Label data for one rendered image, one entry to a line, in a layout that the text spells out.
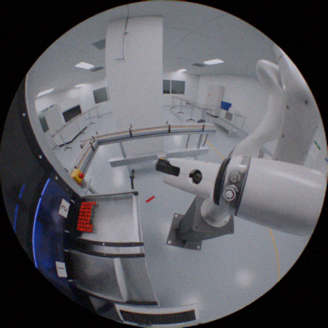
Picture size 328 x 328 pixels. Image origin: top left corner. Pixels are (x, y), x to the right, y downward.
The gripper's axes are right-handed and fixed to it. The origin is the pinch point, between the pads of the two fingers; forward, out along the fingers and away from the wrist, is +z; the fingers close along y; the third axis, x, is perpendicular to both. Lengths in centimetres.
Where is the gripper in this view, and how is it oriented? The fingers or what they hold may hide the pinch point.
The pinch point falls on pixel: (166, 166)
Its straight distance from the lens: 24.9
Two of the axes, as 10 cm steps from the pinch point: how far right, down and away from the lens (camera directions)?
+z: -5.7, -1.4, 8.1
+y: 8.0, 1.4, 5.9
